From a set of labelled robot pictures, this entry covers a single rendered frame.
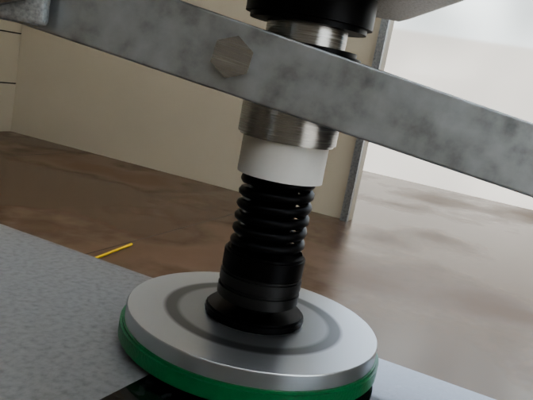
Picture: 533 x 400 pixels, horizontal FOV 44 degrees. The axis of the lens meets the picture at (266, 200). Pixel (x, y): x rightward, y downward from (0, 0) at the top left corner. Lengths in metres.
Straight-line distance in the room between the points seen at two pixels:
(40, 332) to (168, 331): 0.11
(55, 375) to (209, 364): 0.11
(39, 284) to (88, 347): 0.14
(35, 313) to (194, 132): 5.40
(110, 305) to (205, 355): 0.17
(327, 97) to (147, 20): 0.14
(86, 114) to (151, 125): 0.76
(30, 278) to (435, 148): 0.40
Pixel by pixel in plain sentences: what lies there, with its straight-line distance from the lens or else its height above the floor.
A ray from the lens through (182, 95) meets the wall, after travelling 6.02.
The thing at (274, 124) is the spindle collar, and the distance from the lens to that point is 0.49.
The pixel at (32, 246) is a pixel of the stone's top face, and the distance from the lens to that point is 0.77.
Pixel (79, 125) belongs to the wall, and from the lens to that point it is 6.69.
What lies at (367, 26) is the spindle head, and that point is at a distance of 0.51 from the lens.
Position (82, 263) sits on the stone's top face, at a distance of 0.73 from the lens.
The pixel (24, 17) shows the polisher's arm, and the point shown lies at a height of 1.07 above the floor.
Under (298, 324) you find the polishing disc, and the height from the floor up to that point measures 0.87.
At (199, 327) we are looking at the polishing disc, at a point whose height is 0.86.
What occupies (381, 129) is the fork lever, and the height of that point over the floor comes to 1.04.
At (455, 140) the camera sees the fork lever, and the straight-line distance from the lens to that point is 0.49.
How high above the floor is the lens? 1.06
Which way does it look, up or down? 11 degrees down
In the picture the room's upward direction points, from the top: 11 degrees clockwise
